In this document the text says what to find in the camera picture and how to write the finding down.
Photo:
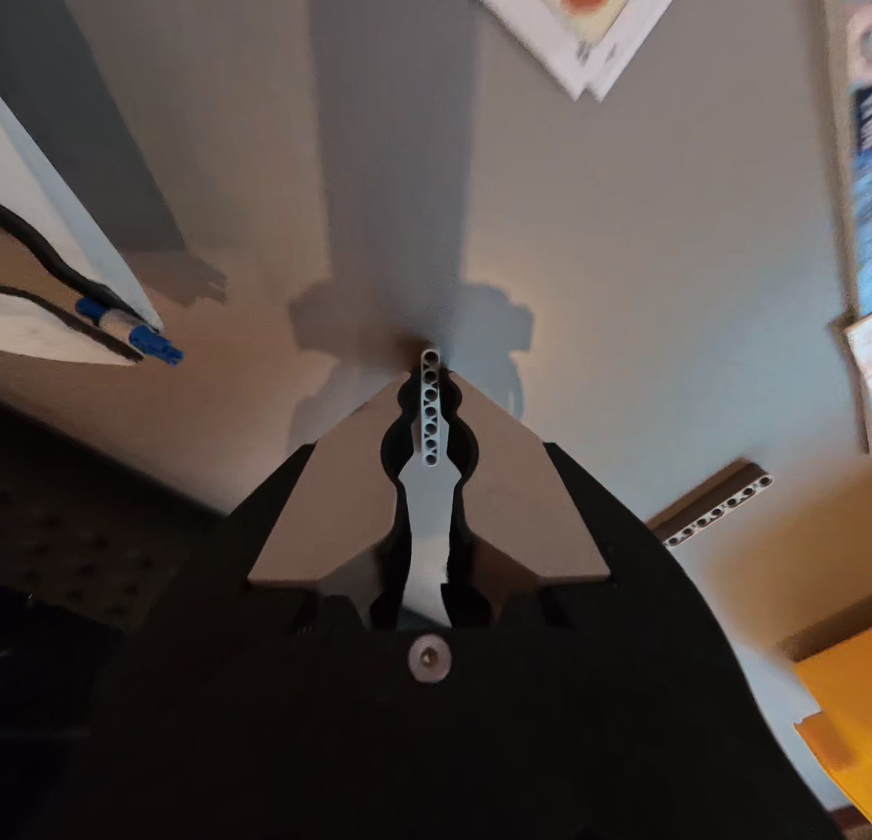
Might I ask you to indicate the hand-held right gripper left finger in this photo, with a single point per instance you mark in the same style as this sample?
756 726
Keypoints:
327 506

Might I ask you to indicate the small blue booklet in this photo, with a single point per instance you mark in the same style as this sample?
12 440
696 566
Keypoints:
862 206

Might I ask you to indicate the open instruction booklet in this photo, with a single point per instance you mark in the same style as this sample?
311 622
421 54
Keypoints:
579 15

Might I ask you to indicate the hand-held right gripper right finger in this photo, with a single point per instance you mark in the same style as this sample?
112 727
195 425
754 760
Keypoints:
531 506

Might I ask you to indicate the blue connector pin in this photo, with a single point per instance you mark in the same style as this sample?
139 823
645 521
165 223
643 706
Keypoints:
146 344

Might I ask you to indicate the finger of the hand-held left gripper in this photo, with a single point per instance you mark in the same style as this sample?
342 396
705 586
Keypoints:
68 213
48 332

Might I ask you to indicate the perforated dark fabric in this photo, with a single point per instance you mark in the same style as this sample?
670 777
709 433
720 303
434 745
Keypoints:
82 547

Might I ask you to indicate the yellow plastic bin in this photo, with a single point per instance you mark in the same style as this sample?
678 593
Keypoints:
841 717

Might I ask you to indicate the grey desk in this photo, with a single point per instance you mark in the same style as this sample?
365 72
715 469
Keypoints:
613 274

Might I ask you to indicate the dark grey holed building beam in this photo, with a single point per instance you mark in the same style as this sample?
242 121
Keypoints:
715 506

